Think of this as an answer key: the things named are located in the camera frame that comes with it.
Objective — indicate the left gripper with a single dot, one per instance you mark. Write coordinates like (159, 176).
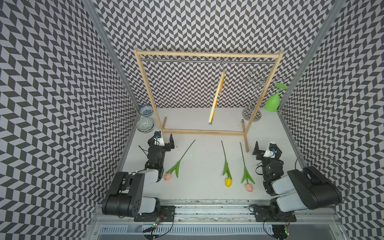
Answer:
(167, 145)

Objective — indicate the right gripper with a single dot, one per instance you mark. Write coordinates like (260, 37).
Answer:
(255, 150)

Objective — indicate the pink tulip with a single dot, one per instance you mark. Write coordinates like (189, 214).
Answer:
(247, 178)
(176, 168)

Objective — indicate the yellow tulip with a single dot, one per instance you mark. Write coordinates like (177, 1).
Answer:
(226, 170)

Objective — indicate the yellow arched peg hanger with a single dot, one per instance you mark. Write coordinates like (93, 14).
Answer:
(218, 92)

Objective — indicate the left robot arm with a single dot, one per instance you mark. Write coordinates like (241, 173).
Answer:
(125, 195)

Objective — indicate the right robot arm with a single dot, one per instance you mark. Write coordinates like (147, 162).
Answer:
(295, 190)

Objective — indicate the green patterned bowl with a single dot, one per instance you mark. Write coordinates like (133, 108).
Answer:
(145, 125)

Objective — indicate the blue patterned bowl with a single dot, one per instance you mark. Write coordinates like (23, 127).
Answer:
(146, 110)

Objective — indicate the green plastic wine glass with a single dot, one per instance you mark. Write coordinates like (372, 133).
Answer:
(273, 101)

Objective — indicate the metal rack rod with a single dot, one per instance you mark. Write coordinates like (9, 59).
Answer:
(208, 61)

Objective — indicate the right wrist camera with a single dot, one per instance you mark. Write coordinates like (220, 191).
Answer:
(268, 153)

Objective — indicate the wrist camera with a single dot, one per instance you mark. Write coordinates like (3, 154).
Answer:
(268, 153)
(159, 141)

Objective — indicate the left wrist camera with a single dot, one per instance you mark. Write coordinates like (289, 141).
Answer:
(159, 141)

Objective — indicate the wooden clothes rack frame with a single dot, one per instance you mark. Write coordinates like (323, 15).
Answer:
(245, 128)

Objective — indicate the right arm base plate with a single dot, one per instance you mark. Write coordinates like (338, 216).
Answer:
(267, 213)

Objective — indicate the metal wire glass stand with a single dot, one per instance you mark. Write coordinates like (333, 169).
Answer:
(258, 78)

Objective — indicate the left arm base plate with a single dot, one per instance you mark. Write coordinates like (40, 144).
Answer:
(166, 213)

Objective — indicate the aluminium front rail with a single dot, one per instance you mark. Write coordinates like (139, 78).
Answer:
(217, 220)

